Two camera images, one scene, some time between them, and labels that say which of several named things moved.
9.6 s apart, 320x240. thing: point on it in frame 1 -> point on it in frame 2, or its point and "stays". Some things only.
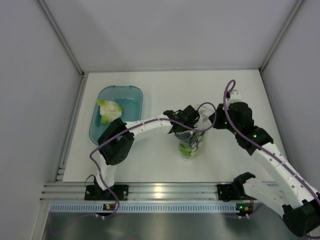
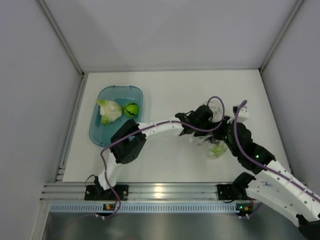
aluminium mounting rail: x=60 y=191 stays
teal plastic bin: x=130 y=98 stays
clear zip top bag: x=189 y=141 -> x=215 y=149
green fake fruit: x=187 y=150 -> x=131 y=109
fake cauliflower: x=109 y=111 stays
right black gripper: x=220 y=111 -> x=224 y=123
